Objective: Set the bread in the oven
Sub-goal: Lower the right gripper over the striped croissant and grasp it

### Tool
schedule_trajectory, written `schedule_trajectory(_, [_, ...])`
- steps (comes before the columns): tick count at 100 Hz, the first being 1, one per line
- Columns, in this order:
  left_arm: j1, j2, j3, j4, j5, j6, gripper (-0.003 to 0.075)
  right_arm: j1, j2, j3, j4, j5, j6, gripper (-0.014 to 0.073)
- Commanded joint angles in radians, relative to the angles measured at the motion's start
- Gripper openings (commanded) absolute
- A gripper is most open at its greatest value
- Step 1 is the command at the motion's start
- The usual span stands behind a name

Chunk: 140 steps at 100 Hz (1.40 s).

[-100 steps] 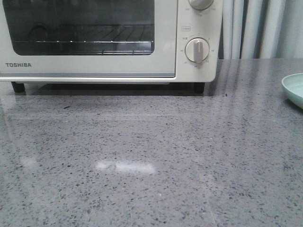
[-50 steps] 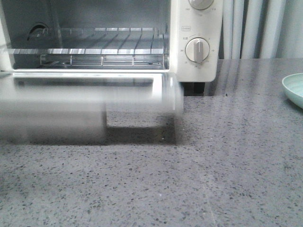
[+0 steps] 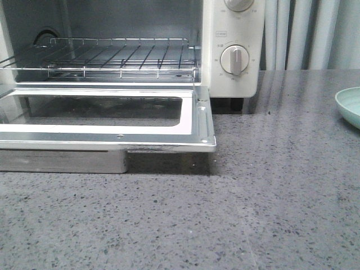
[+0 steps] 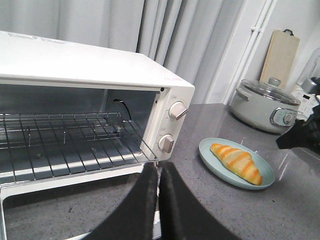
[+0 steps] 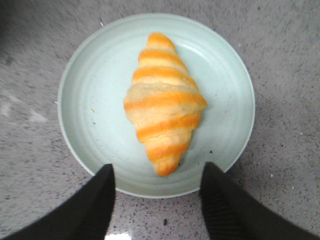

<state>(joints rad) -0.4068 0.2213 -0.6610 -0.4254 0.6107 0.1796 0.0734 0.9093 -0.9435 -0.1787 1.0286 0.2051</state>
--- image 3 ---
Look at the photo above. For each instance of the glass oven door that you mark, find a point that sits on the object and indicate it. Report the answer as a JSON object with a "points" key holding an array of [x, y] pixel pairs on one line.
{"points": [[93, 118]]}

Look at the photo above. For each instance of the silver oven door handle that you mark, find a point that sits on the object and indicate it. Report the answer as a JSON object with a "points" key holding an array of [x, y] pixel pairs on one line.
{"points": [[64, 161]]}

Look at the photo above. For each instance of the black right oven foot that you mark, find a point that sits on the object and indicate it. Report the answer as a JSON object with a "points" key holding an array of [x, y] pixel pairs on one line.
{"points": [[236, 104]]}

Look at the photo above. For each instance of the white Toshiba toaster oven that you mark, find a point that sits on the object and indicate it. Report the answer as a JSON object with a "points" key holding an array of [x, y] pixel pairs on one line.
{"points": [[207, 24]]}

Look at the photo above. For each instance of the lower timer knob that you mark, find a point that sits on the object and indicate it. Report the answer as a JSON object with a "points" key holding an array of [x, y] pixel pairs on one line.
{"points": [[234, 59]]}

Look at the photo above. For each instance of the upper temperature knob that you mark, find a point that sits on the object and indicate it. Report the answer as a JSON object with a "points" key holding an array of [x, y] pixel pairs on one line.
{"points": [[238, 5]]}

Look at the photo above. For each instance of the grey white curtain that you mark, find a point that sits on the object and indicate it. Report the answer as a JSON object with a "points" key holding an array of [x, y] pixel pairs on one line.
{"points": [[310, 35]]}

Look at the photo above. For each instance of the light green plate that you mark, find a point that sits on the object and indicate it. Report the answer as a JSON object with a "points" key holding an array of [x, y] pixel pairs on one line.
{"points": [[347, 102]]}

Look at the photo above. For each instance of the metal wire oven rack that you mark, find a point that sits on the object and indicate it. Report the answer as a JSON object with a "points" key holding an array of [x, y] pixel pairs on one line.
{"points": [[107, 59]]}

